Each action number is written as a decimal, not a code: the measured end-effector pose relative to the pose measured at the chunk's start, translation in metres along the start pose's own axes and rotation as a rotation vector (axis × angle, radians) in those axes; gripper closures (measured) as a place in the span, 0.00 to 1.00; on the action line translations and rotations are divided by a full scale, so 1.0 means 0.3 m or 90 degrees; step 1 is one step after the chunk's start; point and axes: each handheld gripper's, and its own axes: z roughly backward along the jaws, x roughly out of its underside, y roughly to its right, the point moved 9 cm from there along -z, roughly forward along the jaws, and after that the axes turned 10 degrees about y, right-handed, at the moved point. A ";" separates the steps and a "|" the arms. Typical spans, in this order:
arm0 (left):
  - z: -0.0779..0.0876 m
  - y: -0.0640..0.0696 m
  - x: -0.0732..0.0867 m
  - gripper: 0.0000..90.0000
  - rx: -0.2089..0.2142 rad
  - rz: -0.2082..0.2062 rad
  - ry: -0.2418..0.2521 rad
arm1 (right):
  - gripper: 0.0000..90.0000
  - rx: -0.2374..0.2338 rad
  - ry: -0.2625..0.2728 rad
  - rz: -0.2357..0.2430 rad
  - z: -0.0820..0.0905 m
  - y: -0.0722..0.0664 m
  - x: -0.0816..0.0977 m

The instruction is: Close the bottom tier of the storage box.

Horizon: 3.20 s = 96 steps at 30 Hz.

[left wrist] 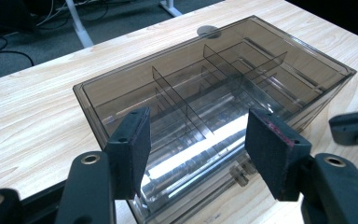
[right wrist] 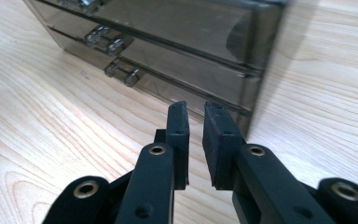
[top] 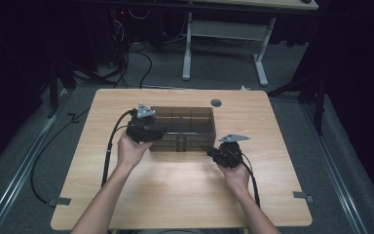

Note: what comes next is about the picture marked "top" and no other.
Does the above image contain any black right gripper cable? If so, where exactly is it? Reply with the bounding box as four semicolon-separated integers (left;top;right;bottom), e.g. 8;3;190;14
238;150;262;209

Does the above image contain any white metal desk frame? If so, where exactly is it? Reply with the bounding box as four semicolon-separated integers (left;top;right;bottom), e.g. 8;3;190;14
181;12;278;88

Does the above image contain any bundle of black cables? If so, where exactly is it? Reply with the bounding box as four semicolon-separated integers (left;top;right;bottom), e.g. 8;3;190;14
72;9;154;90

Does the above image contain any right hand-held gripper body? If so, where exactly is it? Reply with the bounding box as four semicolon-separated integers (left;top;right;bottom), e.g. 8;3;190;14
211;133;251;170

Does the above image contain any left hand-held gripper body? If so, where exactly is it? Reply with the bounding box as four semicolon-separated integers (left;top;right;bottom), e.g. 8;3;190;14
125;102;159;144

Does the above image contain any metal floor rail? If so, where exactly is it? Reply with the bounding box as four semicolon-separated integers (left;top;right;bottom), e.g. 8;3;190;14
0;88;71;234
300;97;368;234

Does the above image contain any person's right hand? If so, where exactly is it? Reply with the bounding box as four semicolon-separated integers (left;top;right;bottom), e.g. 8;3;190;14
216;160;251;193

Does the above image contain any grey tape strip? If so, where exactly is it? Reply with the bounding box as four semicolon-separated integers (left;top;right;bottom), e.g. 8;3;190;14
47;196;72;208
292;190;315;204

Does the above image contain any person's left hand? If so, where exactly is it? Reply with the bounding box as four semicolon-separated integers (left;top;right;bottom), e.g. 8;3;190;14
116;131;154;171

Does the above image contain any brown transparent acrylic drawer box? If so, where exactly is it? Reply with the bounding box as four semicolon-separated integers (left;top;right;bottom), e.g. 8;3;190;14
148;105;217;153

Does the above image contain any black metal stand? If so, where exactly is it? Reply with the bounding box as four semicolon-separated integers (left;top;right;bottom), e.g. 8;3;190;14
267;71;327;137
46;57;79;119

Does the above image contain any black floor cable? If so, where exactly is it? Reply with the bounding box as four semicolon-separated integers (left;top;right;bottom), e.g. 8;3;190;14
29;106;92;205

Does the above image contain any light wooden desk top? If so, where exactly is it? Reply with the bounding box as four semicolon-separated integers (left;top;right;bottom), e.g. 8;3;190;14
188;0;319;11

